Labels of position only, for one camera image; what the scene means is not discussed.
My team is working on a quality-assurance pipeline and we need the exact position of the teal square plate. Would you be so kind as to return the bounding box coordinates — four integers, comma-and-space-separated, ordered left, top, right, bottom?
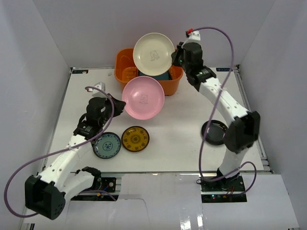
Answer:
137, 70, 172, 81

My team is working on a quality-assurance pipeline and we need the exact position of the cream round plate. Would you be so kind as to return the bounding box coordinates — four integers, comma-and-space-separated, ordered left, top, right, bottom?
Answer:
132, 33, 175, 76

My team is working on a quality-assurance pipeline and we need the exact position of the pink round plate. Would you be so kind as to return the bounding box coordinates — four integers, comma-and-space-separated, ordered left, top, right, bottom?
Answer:
122, 76, 165, 120

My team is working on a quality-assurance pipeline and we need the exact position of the yellow patterned round plate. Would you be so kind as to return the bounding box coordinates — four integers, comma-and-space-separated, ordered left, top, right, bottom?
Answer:
121, 126, 150, 152

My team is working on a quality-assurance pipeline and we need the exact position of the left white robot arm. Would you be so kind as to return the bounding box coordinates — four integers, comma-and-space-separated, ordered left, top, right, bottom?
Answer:
24, 94, 126, 220

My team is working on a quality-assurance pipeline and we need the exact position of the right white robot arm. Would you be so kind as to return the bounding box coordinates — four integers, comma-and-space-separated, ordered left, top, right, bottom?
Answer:
171, 42, 260, 191

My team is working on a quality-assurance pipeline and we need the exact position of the orange plastic bin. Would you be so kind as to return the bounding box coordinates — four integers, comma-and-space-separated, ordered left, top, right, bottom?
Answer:
114, 48, 183, 96

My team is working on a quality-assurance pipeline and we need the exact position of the blue patterned round plate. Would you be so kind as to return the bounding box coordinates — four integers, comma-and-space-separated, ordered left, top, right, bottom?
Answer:
93, 132, 121, 159

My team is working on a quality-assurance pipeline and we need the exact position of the right blue table label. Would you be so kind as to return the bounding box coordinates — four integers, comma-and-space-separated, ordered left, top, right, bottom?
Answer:
216, 68, 233, 72

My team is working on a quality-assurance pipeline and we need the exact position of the blue table label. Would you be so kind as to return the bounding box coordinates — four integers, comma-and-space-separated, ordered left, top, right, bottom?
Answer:
216, 68, 233, 72
71, 69, 88, 74

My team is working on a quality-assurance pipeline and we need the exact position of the left blue table label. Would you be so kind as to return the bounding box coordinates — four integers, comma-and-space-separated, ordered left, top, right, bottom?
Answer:
71, 69, 88, 74

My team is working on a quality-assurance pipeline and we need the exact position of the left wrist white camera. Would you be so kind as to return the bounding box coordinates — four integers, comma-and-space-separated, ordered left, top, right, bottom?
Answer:
92, 82, 106, 98

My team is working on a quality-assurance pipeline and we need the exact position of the wrist white camera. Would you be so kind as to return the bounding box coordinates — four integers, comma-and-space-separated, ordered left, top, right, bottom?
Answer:
92, 82, 106, 98
186, 29, 201, 41

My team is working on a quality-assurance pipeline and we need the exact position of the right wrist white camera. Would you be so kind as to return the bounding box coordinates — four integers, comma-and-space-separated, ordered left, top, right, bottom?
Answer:
186, 29, 201, 41

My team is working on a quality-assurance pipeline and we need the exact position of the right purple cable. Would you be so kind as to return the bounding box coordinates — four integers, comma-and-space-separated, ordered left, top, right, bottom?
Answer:
194, 26, 258, 195

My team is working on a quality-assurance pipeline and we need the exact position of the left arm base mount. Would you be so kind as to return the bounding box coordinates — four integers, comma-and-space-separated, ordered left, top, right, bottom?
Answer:
96, 177, 117, 193

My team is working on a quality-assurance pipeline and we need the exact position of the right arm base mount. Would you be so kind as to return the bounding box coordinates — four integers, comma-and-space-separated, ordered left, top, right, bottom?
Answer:
197, 176, 247, 204

